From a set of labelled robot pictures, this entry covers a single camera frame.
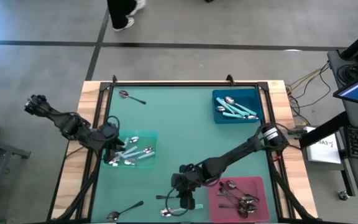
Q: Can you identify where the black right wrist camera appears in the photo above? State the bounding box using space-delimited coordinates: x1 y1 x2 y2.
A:
170 173 186 189

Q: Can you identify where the yellow floor cable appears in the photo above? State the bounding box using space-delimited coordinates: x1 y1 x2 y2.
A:
286 67 331 94

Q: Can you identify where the green table mat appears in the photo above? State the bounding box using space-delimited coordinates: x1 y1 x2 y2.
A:
91 85 280 223

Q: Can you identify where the teal handled spoon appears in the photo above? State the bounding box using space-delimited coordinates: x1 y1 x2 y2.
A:
221 111 260 121
214 105 250 118
159 203 204 218
215 96 241 117
224 96 258 117

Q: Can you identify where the pink plastic cup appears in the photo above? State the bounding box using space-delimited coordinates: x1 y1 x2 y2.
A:
207 175 271 224

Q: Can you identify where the white paper sheet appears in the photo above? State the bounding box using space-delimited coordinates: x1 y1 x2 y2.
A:
303 125 342 165

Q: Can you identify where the black support bar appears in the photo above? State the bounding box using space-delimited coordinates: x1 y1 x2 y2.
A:
298 111 350 149

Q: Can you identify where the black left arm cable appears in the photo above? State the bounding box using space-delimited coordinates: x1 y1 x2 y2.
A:
105 115 121 129

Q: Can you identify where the black metal table frame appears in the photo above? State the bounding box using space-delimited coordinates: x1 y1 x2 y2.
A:
47 74 321 224

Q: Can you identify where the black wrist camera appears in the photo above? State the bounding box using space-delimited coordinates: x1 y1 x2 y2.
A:
102 124 120 139
170 173 186 189

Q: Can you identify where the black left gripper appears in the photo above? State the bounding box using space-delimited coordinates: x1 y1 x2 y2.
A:
94 138 126 165

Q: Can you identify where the translucent light teal bin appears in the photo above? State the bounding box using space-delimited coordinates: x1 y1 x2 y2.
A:
101 129 159 170

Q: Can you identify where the person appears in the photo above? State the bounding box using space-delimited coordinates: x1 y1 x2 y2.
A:
106 0 147 32

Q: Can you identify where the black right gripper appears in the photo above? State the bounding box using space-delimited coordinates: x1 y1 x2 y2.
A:
178 164 213 210

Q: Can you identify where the blue plastic bin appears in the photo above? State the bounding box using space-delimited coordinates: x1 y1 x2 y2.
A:
211 88 264 125

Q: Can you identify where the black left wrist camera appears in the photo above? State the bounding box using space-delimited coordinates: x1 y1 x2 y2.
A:
102 124 120 139

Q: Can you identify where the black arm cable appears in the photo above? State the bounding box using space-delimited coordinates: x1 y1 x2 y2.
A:
165 183 192 217
105 115 121 129

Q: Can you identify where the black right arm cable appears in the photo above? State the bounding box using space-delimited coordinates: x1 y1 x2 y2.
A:
165 183 192 217

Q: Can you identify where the coiled black cable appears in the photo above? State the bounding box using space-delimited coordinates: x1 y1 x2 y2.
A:
336 63 358 85

